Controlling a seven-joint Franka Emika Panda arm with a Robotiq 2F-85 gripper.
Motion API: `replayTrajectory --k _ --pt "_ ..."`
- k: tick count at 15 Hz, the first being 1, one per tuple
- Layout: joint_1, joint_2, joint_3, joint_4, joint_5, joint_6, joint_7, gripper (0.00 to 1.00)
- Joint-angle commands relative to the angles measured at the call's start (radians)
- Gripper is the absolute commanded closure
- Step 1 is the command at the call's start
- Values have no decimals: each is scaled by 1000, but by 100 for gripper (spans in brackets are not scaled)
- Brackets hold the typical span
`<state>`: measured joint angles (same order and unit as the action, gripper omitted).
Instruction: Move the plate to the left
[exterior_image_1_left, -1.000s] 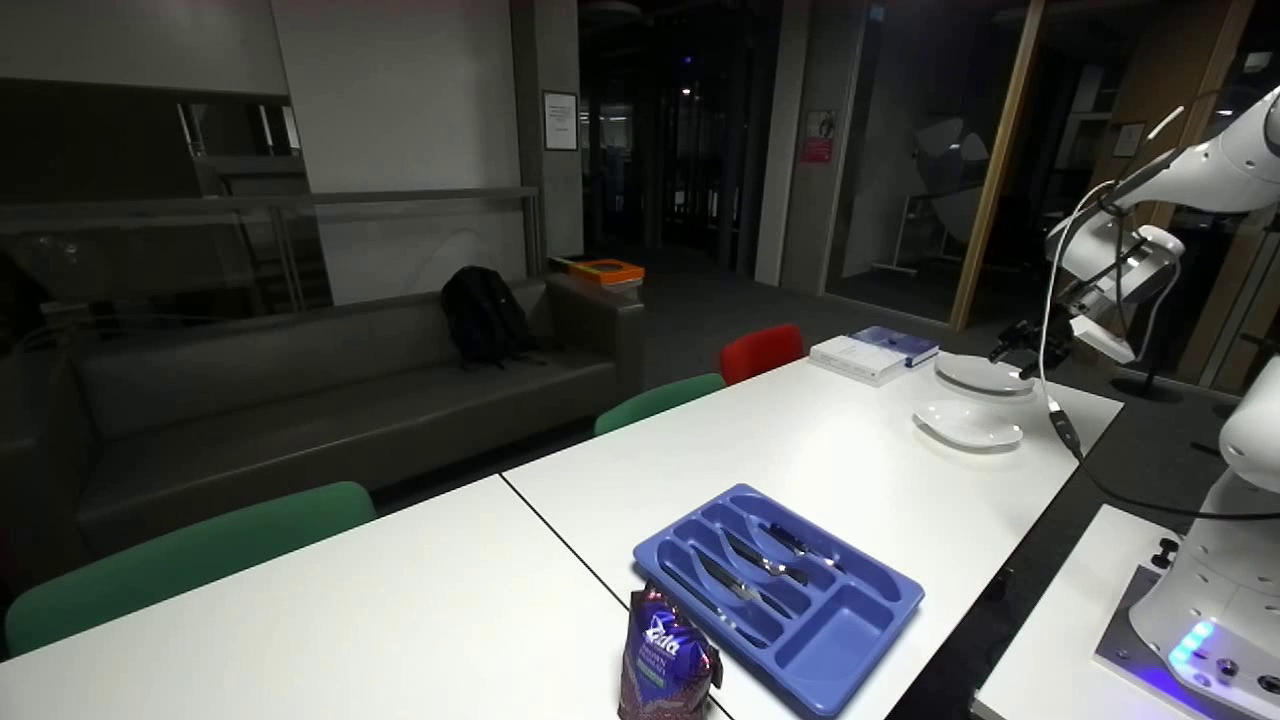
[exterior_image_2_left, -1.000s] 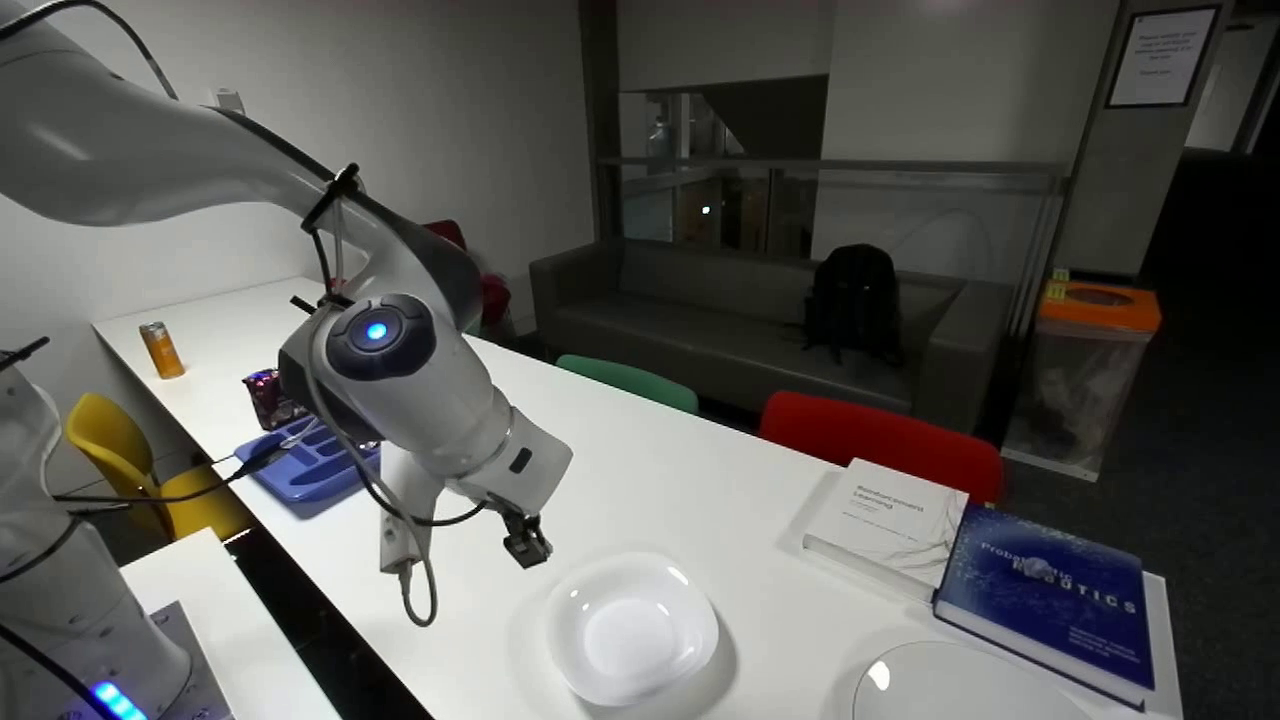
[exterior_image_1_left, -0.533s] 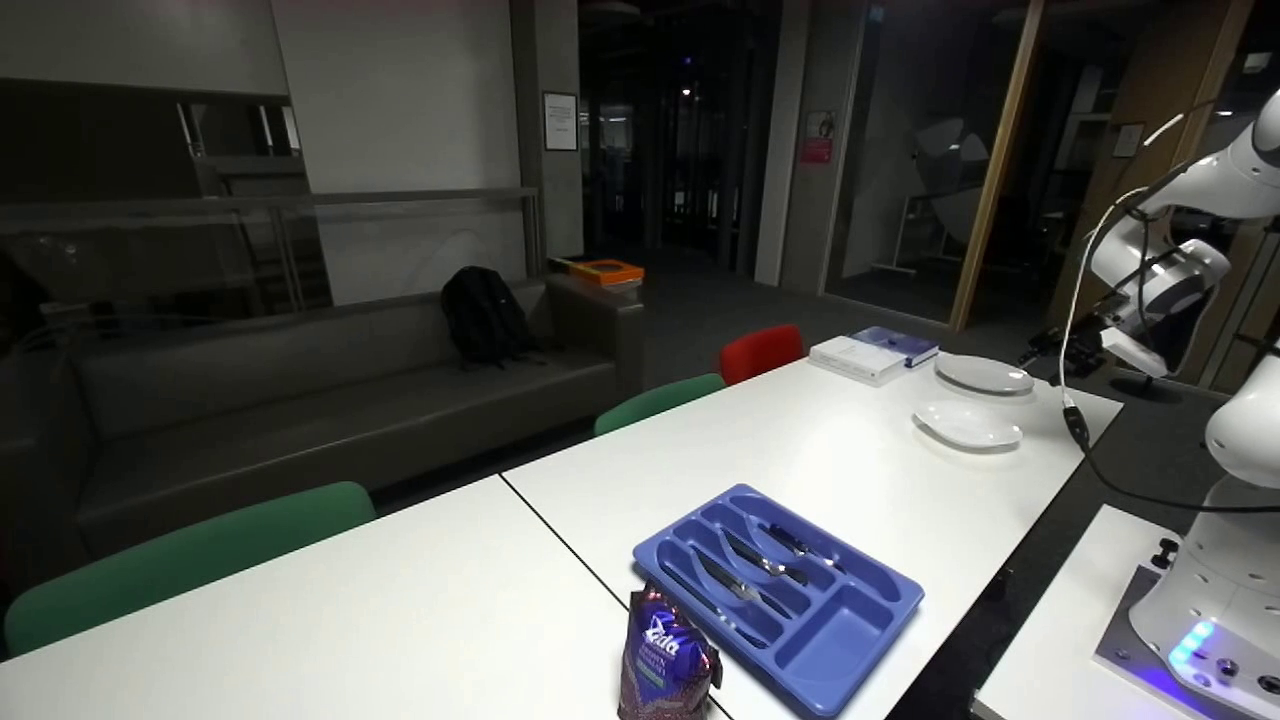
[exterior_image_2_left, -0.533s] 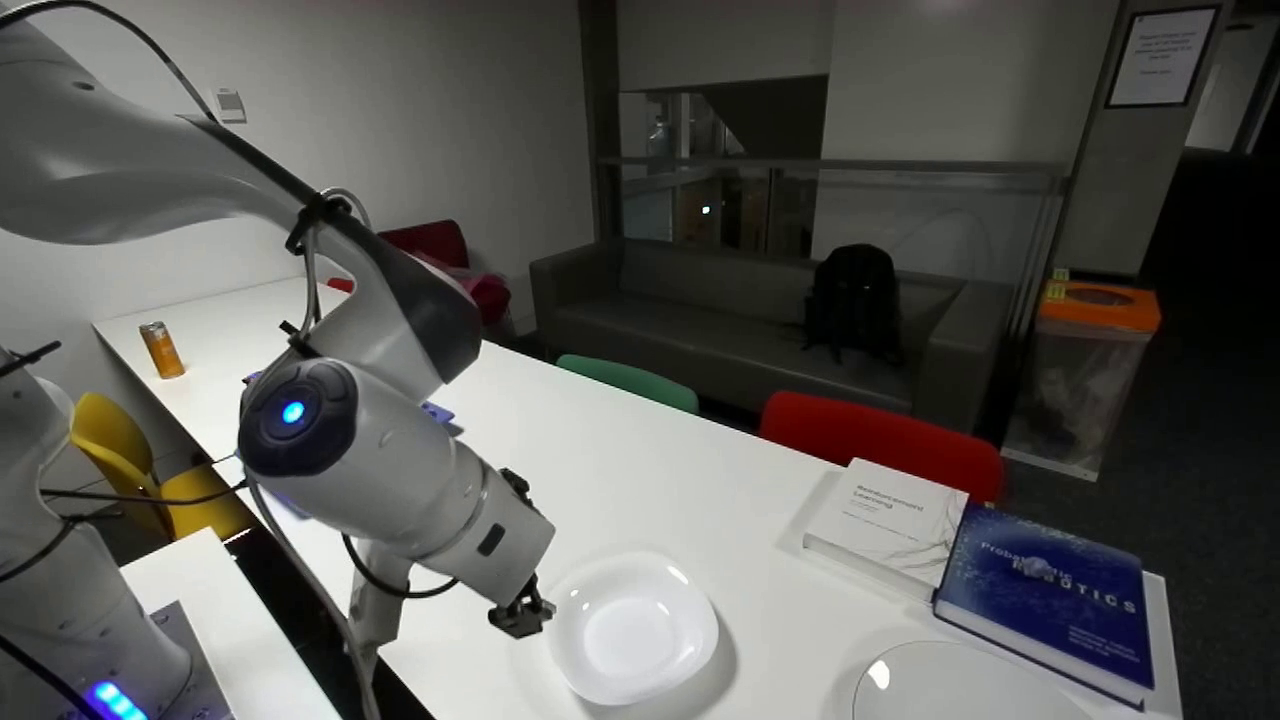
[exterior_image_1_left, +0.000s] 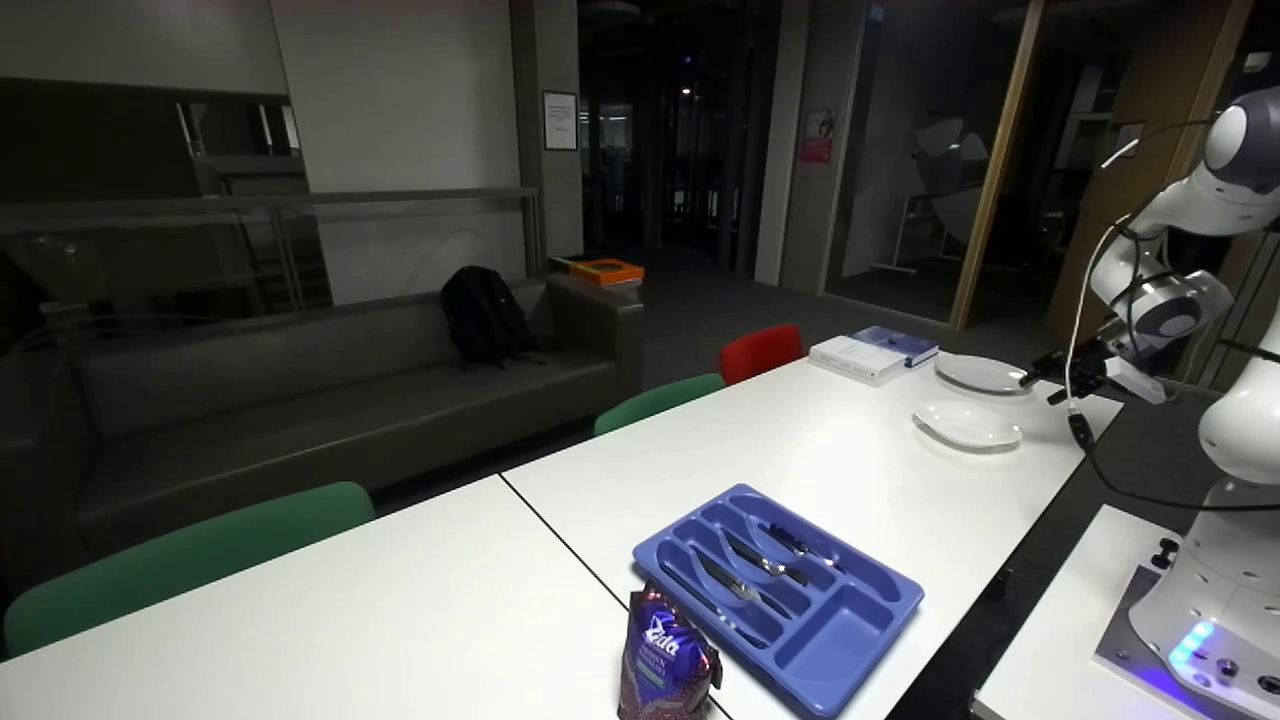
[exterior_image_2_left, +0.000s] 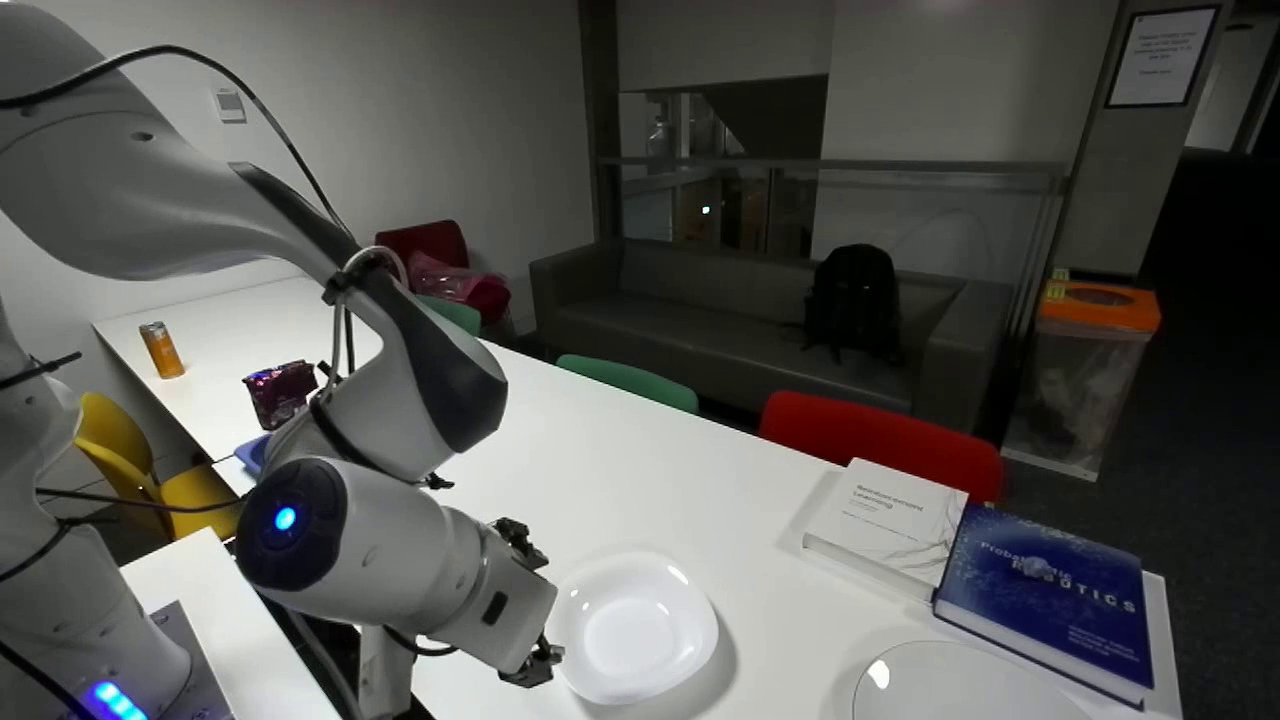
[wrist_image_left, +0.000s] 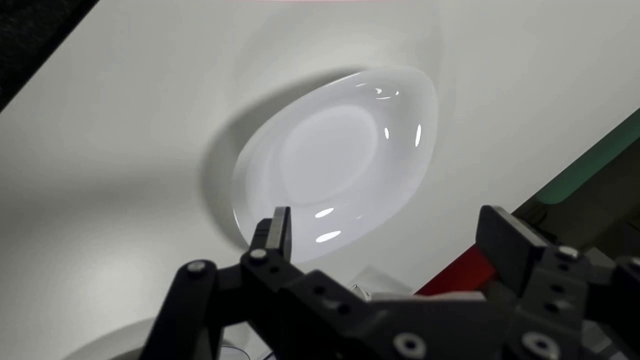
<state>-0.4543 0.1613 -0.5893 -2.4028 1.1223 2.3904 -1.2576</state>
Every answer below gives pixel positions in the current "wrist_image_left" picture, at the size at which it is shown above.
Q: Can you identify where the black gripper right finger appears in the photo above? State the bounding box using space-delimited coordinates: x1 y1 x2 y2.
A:
474 202 556 297

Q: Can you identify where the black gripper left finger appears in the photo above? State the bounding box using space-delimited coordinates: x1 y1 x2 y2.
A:
245 203 291 261

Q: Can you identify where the white bowl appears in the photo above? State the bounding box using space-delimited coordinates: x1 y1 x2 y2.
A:
227 65 439 265

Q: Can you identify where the red chair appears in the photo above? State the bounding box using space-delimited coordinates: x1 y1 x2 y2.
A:
416 244 497 297

